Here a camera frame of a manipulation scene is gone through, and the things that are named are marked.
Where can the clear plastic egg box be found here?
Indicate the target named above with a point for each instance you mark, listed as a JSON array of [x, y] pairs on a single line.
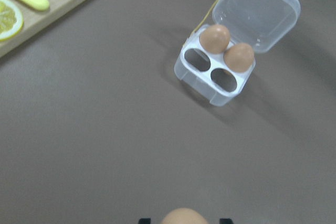
[[259, 23]]

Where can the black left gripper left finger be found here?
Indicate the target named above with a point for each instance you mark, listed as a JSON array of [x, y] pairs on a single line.
[[144, 221]]

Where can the brown egg from bowl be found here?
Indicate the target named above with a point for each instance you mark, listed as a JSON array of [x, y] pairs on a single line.
[[184, 216]]

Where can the brown egg in box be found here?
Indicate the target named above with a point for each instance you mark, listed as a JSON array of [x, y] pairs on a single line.
[[239, 58], [215, 38]]

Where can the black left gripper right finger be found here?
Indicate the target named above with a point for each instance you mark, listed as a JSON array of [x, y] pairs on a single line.
[[225, 221]]

